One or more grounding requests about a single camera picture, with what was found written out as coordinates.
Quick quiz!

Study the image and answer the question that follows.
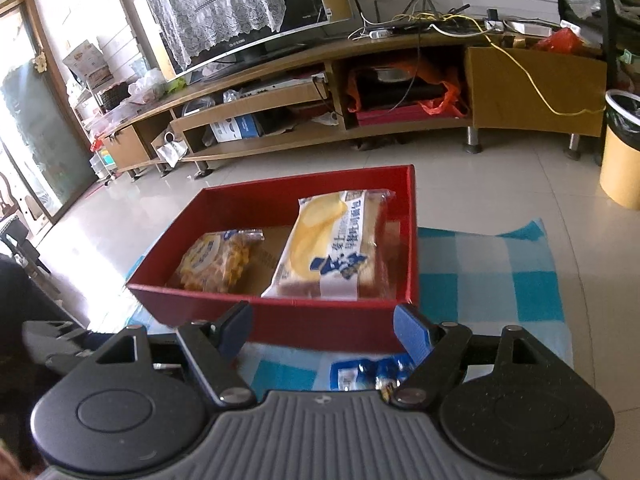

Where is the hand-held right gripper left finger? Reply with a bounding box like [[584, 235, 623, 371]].
[[75, 301, 256, 406]]

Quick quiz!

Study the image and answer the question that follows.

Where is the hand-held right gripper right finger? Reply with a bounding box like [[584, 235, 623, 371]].
[[390, 304, 566, 408]]

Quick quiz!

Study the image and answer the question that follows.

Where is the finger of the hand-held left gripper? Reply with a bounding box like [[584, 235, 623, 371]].
[[44, 354, 98, 376], [22, 320, 118, 359]]

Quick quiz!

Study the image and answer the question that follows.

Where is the blue candy packet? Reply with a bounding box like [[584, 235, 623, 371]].
[[329, 353, 418, 401]]

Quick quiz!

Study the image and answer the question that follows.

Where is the round cookie packet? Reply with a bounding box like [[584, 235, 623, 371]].
[[177, 229, 264, 293]]

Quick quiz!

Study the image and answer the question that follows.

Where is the red cardboard box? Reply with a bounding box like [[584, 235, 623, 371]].
[[125, 164, 418, 353]]

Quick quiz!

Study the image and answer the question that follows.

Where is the sliced bread packet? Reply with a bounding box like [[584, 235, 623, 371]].
[[261, 189, 396, 301]]

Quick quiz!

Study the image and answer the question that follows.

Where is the black chair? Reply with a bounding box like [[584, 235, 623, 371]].
[[0, 217, 51, 276]]

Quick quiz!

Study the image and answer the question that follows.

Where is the blue white checkered tablecloth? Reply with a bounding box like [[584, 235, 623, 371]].
[[127, 219, 573, 396]]

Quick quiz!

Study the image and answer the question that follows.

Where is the white paper bag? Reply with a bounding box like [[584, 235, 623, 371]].
[[151, 130, 188, 168]]

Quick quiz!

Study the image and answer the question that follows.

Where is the blue white carton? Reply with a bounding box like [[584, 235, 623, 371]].
[[210, 114, 265, 142]]

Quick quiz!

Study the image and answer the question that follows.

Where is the glass sliding door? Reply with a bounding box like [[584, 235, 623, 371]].
[[0, 0, 96, 221]]

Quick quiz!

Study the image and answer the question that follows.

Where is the orange plastic bag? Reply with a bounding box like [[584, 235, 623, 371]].
[[347, 52, 473, 120]]

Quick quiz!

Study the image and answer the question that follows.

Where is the white plastic bag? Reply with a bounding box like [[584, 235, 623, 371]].
[[127, 67, 168, 103]]

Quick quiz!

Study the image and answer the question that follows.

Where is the cream trash bin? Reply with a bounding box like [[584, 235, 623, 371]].
[[599, 89, 640, 211]]

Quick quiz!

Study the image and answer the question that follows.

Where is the wooden tv stand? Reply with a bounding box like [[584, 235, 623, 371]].
[[100, 17, 608, 178]]

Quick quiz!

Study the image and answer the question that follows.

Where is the white printed carton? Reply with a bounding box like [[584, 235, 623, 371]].
[[62, 40, 113, 86]]

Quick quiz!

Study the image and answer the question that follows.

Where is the black router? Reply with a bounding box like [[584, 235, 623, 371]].
[[352, 0, 471, 28]]

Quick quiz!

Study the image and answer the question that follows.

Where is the white set-top box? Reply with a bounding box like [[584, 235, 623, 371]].
[[505, 20, 553, 38]]

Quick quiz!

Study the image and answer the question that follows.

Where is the white lace cloth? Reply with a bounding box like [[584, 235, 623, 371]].
[[145, 0, 287, 73]]

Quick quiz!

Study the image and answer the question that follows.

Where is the red plastic bag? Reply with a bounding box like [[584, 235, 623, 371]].
[[532, 27, 583, 51]]

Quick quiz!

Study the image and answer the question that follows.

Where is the dark metal shelf rack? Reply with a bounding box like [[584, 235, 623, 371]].
[[550, 0, 640, 96]]

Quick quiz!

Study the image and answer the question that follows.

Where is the yellow cable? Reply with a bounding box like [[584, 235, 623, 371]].
[[375, 0, 608, 117]]

